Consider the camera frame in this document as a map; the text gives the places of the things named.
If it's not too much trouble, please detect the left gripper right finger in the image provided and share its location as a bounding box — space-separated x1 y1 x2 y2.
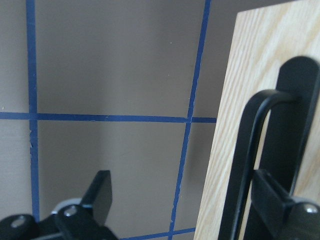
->
251 169 320 240

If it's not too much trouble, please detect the wooden drawer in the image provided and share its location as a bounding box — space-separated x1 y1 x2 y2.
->
194 0 320 240

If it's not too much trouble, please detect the black drawer handle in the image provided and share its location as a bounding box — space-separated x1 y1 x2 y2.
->
218 56 320 240

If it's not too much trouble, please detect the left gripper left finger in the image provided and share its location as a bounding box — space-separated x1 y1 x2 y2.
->
0 170 117 240

